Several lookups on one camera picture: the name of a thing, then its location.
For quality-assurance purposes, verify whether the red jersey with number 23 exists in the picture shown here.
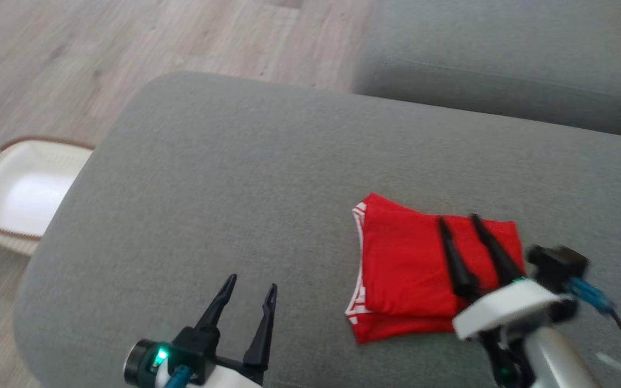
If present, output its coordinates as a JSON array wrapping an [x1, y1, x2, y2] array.
[[346, 193, 525, 324]]

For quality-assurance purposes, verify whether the white laundry basket brown rim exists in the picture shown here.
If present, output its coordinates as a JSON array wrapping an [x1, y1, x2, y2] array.
[[0, 136, 95, 257]]

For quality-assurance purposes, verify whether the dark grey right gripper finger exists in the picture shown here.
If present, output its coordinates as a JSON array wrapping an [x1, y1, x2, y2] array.
[[470, 214, 526, 286], [437, 217, 481, 300]]

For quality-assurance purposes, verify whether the large grey fabric sofa ottoman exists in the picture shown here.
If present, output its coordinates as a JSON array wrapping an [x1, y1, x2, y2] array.
[[13, 72, 621, 388]]

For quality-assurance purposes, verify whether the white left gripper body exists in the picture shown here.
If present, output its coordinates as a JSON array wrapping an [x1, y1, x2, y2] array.
[[197, 357, 265, 388]]

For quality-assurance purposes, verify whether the blue plug camera cable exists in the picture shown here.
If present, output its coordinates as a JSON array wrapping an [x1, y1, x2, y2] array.
[[567, 278, 621, 372], [164, 365, 192, 388]]

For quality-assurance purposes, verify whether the red jersey white trim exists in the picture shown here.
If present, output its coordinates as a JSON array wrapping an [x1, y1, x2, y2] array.
[[349, 313, 457, 345]]

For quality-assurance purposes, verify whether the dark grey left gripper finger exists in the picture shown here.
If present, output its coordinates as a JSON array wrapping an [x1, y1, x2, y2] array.
[[243, 284, 278, 371], [195, 274, 238, 330]]

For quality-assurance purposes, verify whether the blue plug right camera cable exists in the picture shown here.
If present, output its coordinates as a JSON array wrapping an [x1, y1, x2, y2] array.
[[567, 278, 621, 372]]

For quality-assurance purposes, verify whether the blue plug left camera cable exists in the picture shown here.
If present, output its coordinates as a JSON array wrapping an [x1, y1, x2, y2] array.
[[164, 365, 192, 388]]

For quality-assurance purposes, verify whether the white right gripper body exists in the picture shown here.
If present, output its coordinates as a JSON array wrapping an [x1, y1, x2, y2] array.
[[452, 278, 578, 341]]

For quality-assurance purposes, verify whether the grey fabric sofa seat cushion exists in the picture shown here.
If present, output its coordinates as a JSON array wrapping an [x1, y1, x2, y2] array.
[[354, 0, 621, 140]]

